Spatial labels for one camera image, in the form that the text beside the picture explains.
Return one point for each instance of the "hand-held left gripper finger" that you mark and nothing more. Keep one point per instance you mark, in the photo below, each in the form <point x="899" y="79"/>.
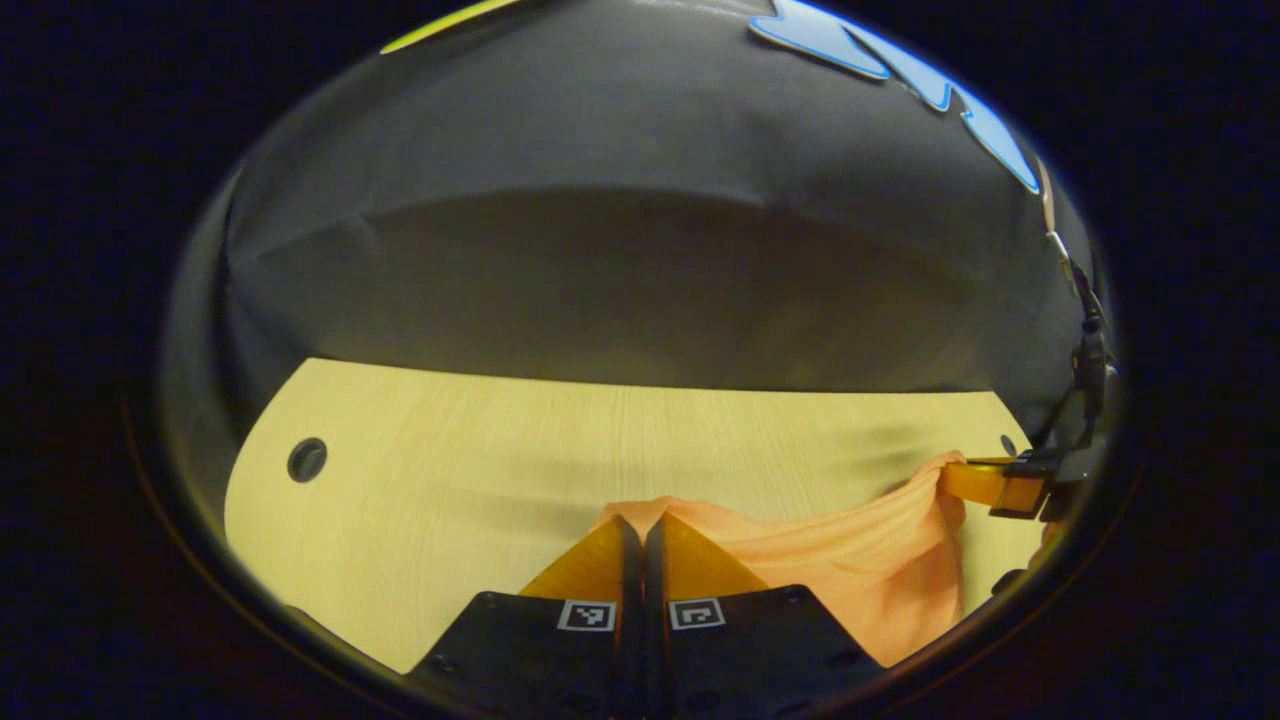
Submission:
<point x="630" y="620"/>
<point x="655" y="620"/>

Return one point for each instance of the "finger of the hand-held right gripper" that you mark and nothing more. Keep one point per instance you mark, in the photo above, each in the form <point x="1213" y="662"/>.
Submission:
<point x="990" y="490"/>
<point x="985" y="460"/>

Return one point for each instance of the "orange T-shirt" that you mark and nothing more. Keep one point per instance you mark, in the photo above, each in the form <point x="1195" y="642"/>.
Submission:
<point x="850" y="570"/>

